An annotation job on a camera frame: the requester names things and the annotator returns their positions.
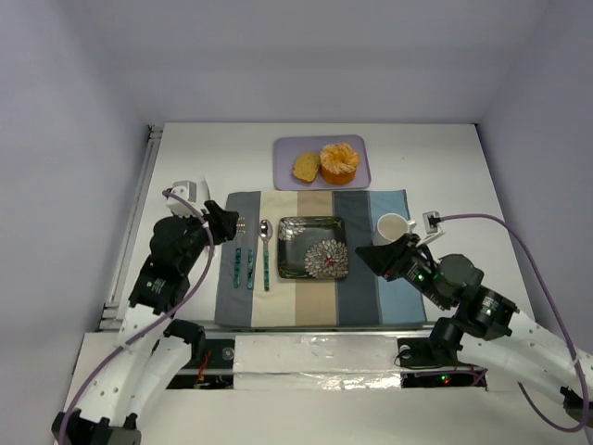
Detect slice of bread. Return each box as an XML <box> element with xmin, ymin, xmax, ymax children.
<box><xmin>292</xmin><ymin>152</ymin><xmax>321</xmax><ymax>184</ymax></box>

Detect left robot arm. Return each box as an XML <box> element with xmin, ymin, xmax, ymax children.
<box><xmin>52</xmin><ymin>198</ymin><xmax>239</xmax><ymax>444</ymax></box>

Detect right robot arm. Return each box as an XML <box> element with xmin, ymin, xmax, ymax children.
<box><xmin>356</xmin><ymin>235</ymin><xmax>592</xmax><ymax>431</ymax></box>

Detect white ceramic mug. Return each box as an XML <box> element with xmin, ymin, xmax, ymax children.
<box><xmin>372</xmin><ymin>213</ymin><xmax>416</xmax><ymax>246</ymax></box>

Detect black floral square plate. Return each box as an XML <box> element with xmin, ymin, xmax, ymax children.
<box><xmin>277</xmin><ymin>216</ymin><xmax>349</xmax><ymax>280</ymax></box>

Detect lavender rectangular tray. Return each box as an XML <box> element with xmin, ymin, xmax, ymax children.
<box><xmin>272</xmin><ymin>134</ymin><xmax>372</xmax><ymax>191</ymax></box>

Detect peeled orange mandarin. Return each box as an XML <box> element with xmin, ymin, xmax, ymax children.
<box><xmin>320</xmin><ymin>143</ymin><xmax>360</xmax><ymax>185</ymax></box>

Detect foil covered white block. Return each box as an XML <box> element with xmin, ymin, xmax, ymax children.
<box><xmin>233</xmin><ymin>334</ymin><xmax>402</xmax><ymax>391</ymax></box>

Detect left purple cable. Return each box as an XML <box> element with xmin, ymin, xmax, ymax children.
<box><xmin>54</xmin><ymin>188</ymin><xmax>216</xmax><ymax>445</ymax></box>

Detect purple cable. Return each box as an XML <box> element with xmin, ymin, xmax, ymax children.
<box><xmin>437</xmin><ymin>212</ymin><xmax>588</xmax><ymax>434</ymax></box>
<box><xmin>54</xmin><ymin>188</ymin><xmax>216</xmax><ymax>445</ymax></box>

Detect fork with teal handle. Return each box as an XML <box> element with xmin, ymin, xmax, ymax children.
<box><xmin>233</xmin><ymin>217</ymin><xmax>246</xmax><ymax>288</ymax></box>

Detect knife with teal handle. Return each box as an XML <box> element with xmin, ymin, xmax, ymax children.
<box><xmin>246</xmin><ymin>231</ymin><xmax>254</xmax><ymax>290</ymax></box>

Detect spoon with teal handle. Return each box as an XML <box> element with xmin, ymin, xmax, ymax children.
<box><xmin>259</xmin><ymin>219</ymin><xmax>273</xmax><ymax>292</ymax></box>

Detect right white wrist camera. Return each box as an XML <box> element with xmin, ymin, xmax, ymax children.
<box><xmin>418</xmin><ymin>210</ymin><xmax>444</xmax><ymax>246</ymax></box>

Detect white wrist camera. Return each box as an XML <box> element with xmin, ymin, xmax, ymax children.
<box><xmin>418</xmin><ymin>210</ymin><xmax>444</xmax><ymax>246</ymax></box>
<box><xmin>166</xmin><ymin>178</ymin><xmax>210</xmax><ymax>218</ymax></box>

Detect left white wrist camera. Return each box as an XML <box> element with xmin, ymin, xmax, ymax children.
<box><xmin>166</xmin><ymin>178</ymin><xmax>210</xmax><ymax>218</ymax></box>

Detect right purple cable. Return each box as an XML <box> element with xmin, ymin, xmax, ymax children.
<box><xmin>437</xmin><ymin>212</ymin><xmax>588</xmax><ymax>434</ymax></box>

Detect aluminium rail frame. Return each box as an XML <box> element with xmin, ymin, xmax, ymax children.
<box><xmin>95</xmin><ymin>123</ymin><xmax>165</xmax><ymax>332</ymax></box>

